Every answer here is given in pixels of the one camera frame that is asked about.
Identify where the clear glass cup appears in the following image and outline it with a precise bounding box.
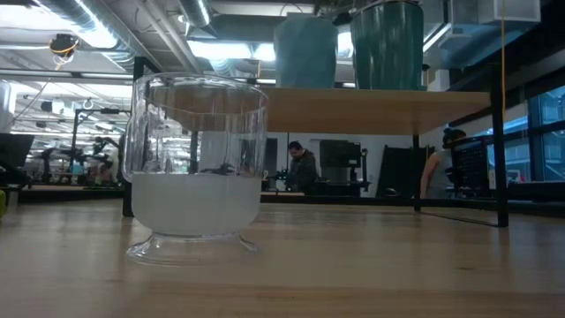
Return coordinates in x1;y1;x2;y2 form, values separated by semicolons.
122;72;270;267

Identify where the light blue faceted mug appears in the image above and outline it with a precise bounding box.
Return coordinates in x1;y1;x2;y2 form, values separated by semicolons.
273;14;339;89

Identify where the teal mug with gold rim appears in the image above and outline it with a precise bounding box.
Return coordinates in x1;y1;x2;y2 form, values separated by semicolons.
350;0;425;92

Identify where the person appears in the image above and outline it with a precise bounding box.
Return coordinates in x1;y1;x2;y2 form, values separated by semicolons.
418;127;468;200
285;140;320;194

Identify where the black equipment rack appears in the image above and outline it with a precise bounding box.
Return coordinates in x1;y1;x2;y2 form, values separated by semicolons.
318;140;371;197

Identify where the black leaning panel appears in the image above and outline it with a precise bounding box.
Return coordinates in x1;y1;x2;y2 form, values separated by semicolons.
377;144;436;199

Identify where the black perforated cart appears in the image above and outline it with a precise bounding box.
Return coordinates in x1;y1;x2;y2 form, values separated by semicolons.
449;135;493;198

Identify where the black computer monitor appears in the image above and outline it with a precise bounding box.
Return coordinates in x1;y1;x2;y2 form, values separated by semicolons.
0;132;35;173

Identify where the white ceiling box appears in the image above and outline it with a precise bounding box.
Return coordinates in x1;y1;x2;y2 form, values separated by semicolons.
478;0;542;24

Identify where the wooden shelf with black frame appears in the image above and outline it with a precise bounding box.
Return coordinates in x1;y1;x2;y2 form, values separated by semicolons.
122;56;509;229

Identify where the black ceiling cable reel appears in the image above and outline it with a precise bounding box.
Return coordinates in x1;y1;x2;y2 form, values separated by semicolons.
48;33;80;58

